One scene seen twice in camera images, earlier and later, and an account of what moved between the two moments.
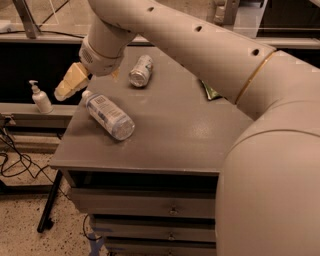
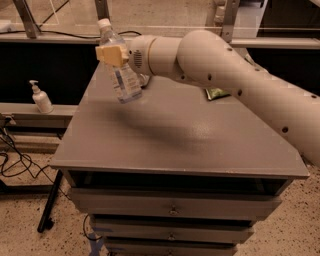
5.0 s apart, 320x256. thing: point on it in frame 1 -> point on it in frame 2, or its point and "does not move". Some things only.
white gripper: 97,62 -> 139,55
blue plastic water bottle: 113,119 -> 125,77
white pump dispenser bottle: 41,99 does not move
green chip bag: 210,92 does not move
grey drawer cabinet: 155,193 does not move
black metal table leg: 46,221 does not move
